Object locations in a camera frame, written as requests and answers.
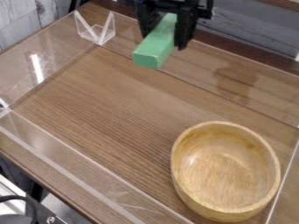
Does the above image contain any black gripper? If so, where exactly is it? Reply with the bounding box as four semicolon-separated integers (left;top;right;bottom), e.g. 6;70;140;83
134;0;213;50

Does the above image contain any green rectangular block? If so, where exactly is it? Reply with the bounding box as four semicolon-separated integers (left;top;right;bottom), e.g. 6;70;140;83
132;13;176;69

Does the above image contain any brown wooden bowl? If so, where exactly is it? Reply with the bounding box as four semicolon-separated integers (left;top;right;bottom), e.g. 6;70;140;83
170;121;281;222

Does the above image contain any clear acrylic corner bracket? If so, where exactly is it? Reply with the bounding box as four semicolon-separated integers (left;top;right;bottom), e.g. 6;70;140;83
73;10;116;46

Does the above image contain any clear acrylic tray wall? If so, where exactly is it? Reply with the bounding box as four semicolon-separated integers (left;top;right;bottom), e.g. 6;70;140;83
0;4;299;224

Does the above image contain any black cable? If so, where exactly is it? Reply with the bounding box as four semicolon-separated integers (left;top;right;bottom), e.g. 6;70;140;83
0;195;40;224

